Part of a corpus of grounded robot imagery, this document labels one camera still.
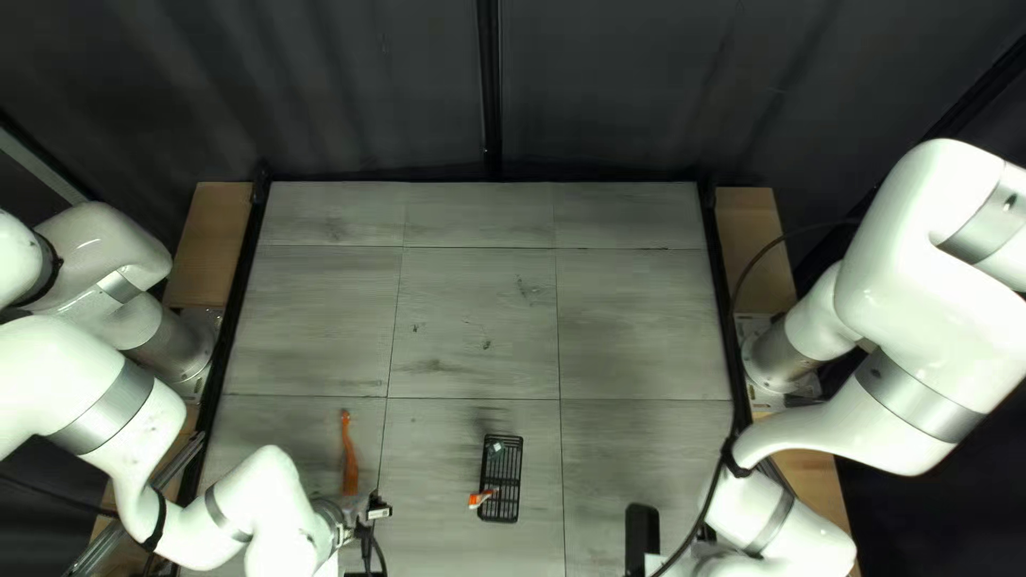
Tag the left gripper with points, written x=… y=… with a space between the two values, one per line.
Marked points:
x=357 y=509

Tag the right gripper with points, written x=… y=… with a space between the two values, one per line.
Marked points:
x=677 y=567

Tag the orange animal-shaped toothbrush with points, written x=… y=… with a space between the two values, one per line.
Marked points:
x=349 y=465

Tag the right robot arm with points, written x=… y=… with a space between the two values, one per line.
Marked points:
x=922 y=280

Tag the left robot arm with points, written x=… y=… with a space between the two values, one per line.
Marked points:
x=72 y=377

